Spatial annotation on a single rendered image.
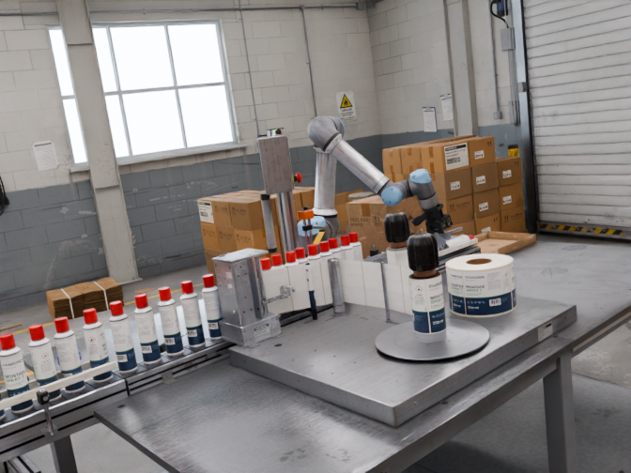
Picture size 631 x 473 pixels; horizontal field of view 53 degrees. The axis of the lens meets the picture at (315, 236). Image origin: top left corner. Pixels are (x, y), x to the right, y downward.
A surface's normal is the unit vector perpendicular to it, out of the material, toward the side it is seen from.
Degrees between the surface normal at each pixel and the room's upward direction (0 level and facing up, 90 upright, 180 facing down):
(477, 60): 90
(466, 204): 88
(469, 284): 90
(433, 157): 90
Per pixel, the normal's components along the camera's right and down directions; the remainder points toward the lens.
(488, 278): -0.03, 0.18
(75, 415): 0.64, 0.05
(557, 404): -0.75, 0.21
